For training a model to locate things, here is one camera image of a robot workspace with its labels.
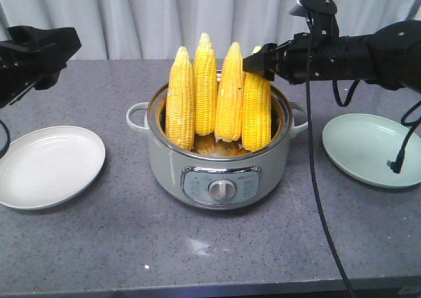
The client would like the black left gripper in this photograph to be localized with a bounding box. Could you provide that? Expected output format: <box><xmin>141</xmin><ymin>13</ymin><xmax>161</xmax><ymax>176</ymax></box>
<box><xmin>1</xmin><ymin>25</ymin><xmax>82</xmax><ymax>107</ymax></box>

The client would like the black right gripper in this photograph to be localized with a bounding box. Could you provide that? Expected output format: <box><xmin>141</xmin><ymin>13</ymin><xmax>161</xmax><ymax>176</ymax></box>
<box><xmin>243</xmin><ymin>32</ymin><xmax>339</xmax><ymax>84</ymax></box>

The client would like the corn cob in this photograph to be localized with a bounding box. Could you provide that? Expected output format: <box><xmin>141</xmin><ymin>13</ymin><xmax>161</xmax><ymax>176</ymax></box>
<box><xmin>214</xmin><ymin>41</ymin><xmax>245</xmax><ymax>142</ymax></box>
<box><xmin>193</xmin><ymin>32</ymin><xmax>218</xmax><ymax>136</ymax></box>
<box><xmin>165</xmin><ymin>46</ymin><xmax>195</xmax><ymax>151</ymax></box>
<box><xmin>241</xmin><ymin>45</ymin><xmax>272</xmax><ymax>153</ymax></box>

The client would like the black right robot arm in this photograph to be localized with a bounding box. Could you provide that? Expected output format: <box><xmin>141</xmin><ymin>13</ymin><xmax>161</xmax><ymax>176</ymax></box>
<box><xmin>243</xmin><ymin>20</ymin><xmax>420</xmax><ymax>91</ymax></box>

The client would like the white pleated curtain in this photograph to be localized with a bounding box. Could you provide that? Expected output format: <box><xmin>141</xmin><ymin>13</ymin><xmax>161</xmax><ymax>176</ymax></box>
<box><xmin>1</xmin><ymin>0</ymin><xmax>420</xmax><ymax>60</ymax></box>

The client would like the beige round plate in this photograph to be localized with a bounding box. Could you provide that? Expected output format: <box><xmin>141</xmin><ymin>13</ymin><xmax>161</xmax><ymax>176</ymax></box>
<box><xmin>1</xmin><ymin>126</ymin><xmax>105</xmax><ymax>210</ymax></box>

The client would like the green electric cooking pot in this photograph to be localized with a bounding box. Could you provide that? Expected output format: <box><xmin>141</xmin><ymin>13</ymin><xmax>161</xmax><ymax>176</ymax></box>
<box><xmin>126</xmin><ymin>86</ymin><xmax>308</xmax><ymax>211</ymax></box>

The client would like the light green round plate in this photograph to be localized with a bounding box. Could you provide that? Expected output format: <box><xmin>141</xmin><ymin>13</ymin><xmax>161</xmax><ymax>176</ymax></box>
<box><xmin>322</xmin><ymin>113</ymin><xmax>420</xmax><ymax>188</ymax></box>

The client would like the black right camera cable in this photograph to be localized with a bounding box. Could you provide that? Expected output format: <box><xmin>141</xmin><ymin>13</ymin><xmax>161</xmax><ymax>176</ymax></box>
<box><xmin>304</xmin><ymin>10</ymin><xmax>421</xmax><ymax>298</ymax></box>

